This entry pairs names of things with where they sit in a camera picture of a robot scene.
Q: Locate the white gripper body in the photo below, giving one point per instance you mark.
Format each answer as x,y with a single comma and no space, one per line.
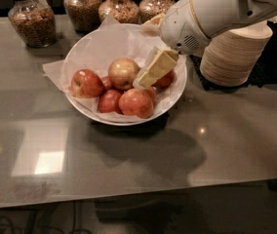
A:
178,25

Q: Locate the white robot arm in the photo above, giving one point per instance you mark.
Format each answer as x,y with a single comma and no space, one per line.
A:
218,16

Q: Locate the red apple far left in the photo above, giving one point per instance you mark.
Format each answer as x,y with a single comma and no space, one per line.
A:
86,84

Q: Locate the glass jar of grains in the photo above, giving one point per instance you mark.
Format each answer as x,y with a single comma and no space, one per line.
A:
84,14
148,9

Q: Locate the glass jar of colourful cereal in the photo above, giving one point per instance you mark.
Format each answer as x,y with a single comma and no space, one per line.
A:
124,11

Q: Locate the white bowl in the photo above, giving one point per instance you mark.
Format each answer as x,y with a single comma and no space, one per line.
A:
167,98

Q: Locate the red apple far right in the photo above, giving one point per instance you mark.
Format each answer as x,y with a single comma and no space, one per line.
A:
165,81

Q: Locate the small red apple middle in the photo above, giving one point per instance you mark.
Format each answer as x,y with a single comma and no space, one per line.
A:
107,83

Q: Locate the front stack paper bowls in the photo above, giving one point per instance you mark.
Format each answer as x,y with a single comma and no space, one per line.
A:
231,56

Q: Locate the red apple front left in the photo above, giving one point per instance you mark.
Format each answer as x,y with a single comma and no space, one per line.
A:
109,102

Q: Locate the red apple front right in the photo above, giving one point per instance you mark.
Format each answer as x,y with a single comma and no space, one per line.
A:
136,103

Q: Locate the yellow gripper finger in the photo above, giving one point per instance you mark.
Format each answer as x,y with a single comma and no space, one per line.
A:
152,26
158,63

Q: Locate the yellow-red apple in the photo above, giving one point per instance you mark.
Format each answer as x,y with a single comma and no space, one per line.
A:
122,72

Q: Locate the glass jar of cereal left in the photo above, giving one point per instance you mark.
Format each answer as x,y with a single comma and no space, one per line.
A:
34,22

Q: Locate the partly hidden red apple right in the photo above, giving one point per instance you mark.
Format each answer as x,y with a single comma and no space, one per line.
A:
151,95

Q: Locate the white paper liner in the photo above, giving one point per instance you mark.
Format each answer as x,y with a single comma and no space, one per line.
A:
96,51

